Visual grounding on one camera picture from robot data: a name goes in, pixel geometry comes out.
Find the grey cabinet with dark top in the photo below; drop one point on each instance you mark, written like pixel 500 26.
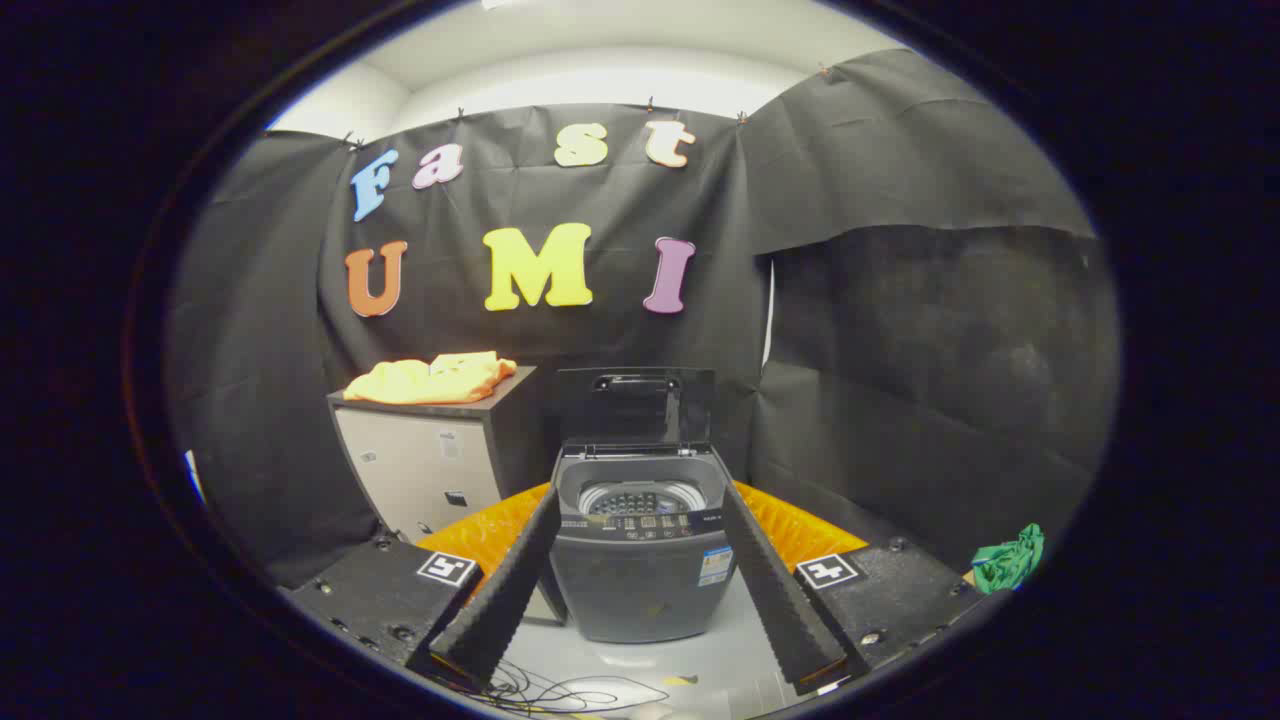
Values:
pixel 420 470

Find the yellow polo shirt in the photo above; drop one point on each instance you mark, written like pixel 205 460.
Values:
pixel 430 382

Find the dark grey washing machine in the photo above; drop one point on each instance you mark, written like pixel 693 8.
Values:
pixel 640 600

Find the green cloth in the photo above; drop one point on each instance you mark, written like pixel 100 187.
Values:
pixel 1010 562

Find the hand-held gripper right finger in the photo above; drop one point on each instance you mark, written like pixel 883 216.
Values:
pixel 780 600

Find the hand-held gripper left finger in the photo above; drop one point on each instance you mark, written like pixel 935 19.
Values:
pixel 505 590

